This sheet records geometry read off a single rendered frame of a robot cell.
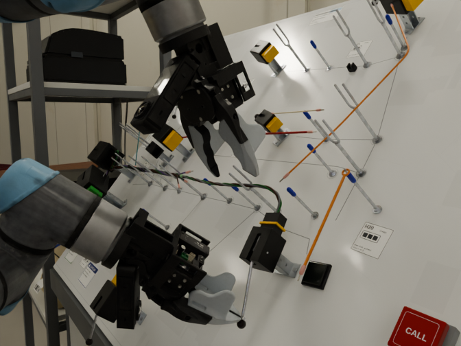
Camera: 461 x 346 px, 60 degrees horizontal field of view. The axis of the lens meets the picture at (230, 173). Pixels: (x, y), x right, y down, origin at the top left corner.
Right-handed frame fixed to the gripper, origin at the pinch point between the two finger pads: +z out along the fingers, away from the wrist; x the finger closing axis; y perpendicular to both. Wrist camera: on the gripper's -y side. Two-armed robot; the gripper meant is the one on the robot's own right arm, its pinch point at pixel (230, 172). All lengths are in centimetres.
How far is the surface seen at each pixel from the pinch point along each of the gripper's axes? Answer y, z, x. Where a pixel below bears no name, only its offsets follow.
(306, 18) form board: 70, -12, 29
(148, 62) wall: 211, -18, 331
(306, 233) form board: 8.7, 17.0, -1.2
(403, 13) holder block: 48.6, -7.5, -7.6
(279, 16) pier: 239, -9, 171
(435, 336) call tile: -3.3, 18.8, -25.9
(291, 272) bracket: 1.9, 19.8, -1.4
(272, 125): 24.2, 2.7, 12.6
